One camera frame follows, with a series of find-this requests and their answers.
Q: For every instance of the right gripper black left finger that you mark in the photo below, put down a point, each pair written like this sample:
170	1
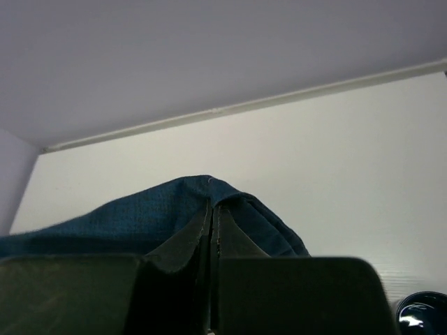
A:
183	252

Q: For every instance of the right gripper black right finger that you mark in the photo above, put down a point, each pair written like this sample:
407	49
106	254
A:
230	240

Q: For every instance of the blue fish placemat cloth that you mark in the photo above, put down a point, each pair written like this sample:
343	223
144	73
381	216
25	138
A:
141	222

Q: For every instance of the dark blue cup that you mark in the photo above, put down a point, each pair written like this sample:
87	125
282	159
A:
421	313

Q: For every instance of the aluminium table edge rail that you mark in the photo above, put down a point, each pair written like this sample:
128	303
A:
281	99

